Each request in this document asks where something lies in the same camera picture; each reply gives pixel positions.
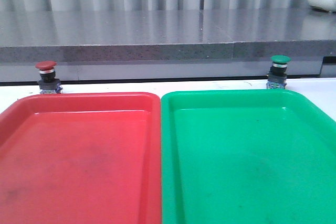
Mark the grey stone counter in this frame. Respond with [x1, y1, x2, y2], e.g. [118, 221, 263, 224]
[1, 8, 335, 83]

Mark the red mushroom push button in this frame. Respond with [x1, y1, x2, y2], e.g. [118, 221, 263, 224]
[35, 60, 62, 94]

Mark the green mushroom push button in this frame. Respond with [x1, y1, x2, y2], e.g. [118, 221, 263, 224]
[266, 55, 291, 89]

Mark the red plastic tray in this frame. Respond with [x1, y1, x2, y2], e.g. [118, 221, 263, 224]
[1, 92, 162, 223]

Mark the green plastic tray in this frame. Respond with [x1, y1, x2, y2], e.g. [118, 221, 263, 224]
[161, 90, 335, 223]

